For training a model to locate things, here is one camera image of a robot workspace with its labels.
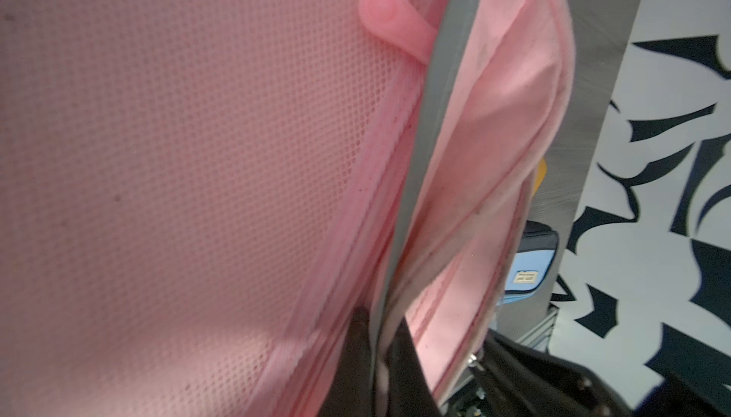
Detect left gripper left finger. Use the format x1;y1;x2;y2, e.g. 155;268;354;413
318;308;372;417

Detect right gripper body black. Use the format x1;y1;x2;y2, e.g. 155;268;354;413
469;331;631;416

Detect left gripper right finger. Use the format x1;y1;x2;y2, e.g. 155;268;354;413
386;319;442;417

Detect blue pencil case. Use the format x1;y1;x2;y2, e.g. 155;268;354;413
501;221;559;305

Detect pink student backpack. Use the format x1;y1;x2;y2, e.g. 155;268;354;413
1;0;575;416

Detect small yellow notebook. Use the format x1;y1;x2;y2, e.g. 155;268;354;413
532;158;547;194

